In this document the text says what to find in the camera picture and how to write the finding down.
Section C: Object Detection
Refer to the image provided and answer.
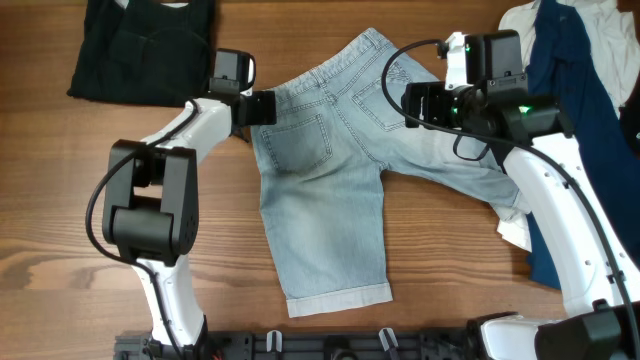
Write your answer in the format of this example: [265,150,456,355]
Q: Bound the light blue denim shorts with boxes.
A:
[251,28,529,318]

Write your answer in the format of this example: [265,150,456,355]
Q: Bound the black garment at right edge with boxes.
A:
[619,102,639,151]

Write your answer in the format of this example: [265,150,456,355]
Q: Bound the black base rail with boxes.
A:
[113,327,471,360]

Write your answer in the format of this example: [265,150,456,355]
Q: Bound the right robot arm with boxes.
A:
[401,82,639,359]

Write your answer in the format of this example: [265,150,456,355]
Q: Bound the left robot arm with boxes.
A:
[102,91,276,359]

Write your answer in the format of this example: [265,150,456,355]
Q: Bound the folded black garment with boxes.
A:
[67,0,216,107]

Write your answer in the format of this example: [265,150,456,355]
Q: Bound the navy blue garment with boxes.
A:
[527,0,639,264]

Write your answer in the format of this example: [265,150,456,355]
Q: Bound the white shirt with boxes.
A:
[497,0,640,254]

